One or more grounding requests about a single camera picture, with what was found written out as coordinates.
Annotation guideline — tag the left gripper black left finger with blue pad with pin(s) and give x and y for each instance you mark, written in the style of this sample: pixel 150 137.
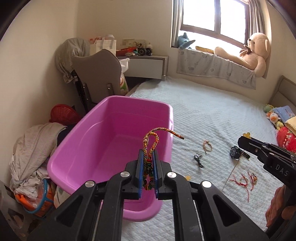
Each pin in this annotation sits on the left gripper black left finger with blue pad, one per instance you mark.
pixel 95 210

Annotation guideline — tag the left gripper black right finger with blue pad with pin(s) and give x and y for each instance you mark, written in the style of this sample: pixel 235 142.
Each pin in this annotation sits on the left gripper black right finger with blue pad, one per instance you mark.
pixel 201 211

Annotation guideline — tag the black wrist watch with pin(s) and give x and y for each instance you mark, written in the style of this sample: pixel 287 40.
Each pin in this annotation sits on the black wrist watch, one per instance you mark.
pixel 236 153

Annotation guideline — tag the right hand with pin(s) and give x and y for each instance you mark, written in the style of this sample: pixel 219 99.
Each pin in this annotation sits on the right hand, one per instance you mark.
pixel 276 208

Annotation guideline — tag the red floral pillow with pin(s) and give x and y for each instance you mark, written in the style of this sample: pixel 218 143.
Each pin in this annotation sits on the red floral pillow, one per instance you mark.
pixel 286 139

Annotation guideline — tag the yellow folded towel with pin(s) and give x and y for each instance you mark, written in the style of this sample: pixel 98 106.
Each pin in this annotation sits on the yellow folded towel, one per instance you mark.
pixel 291 124

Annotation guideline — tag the small duck plush toy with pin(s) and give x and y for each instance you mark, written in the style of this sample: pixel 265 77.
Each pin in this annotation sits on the small duck plush toy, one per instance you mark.
pixel 273 117

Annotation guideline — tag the orange and blue basket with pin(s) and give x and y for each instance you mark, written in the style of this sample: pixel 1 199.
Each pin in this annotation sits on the orange and blue basket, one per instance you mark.
pixel 42 204

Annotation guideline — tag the light blue patterned cloth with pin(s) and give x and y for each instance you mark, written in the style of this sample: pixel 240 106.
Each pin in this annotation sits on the light blue patterned cloth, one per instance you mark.
pixel 284 113

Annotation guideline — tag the green plush toy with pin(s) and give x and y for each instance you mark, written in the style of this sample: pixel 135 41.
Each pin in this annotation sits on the green plush toy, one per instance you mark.
pixel 268 108

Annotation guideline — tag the grey bed headboard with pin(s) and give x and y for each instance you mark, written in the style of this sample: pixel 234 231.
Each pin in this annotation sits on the grey bed headboard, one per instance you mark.
pixel 284 94

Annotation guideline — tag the pink plastic tub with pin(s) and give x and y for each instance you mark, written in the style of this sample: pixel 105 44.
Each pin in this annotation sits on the pink plastic tub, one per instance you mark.
pixel 107 138

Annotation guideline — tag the beige crumpled blanket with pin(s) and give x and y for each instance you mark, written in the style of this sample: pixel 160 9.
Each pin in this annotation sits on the beige crumpled blanket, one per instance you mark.
pixel 30 152

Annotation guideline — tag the red plastic basket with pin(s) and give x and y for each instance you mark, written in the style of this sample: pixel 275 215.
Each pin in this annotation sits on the red plastic basket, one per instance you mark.
pixel 64 114

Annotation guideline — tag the beige teddy bear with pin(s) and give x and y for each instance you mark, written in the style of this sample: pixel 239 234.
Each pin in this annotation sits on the beige teddy bear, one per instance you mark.
pixel 253 56

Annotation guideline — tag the grey window seat blanket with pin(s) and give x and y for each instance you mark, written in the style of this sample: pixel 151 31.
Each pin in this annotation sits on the grey window seat blanket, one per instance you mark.
pixel 197 63

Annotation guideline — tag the grey chair backrest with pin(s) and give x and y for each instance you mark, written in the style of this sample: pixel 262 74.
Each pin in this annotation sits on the grey chair backrest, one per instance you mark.
pixel 101 73

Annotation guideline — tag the white plastic bag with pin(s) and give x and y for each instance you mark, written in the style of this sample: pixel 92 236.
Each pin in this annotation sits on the white plastic bag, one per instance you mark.
pixel 124 67

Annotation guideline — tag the grey curved desk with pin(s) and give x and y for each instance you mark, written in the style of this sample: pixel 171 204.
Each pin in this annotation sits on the grey curved desk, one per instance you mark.
pixel 149 67

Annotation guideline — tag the blue shark plush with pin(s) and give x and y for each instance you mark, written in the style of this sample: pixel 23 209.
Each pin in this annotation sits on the blue shark plush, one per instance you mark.
pixel 184 42

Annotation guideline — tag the grey cloth on chair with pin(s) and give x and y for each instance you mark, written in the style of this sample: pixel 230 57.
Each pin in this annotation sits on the grey cloth on chair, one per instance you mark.
pixel 64 53

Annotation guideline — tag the black toy car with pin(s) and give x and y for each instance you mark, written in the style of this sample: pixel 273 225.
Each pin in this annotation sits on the black toy car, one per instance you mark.
pixel 144 51

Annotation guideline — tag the white paper bag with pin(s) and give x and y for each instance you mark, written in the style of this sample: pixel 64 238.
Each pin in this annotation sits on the white paper bag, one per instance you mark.
pixel 99 43

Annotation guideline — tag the grey curtain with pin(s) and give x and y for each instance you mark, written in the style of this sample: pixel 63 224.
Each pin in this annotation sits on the grey curtain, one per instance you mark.
pixel 177 11

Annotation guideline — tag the window with dark frame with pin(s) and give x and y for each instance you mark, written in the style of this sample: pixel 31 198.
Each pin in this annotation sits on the window with dark frame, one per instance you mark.
pixel 228 21

